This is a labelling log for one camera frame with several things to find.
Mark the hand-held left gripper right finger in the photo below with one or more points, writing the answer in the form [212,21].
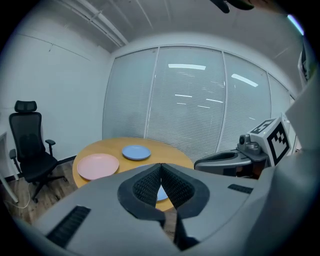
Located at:
[212,212]

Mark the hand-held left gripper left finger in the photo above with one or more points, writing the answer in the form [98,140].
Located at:
[105,215]

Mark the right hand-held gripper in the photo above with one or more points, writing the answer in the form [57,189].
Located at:
[277,142]

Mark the pink big plate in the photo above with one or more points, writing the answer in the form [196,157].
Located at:
[97,166]

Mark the blue big plate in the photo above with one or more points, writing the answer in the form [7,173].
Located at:
[136,152]
[161,196]

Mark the round wooden table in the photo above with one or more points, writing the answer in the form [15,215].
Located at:
[187,100]

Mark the black office chair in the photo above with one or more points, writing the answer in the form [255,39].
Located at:
[28,150]

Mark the person's grey flower-print shirt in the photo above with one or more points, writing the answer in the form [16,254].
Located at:
[305,112]

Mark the white ceiling pipe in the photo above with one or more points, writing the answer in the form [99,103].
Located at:
[110,32]

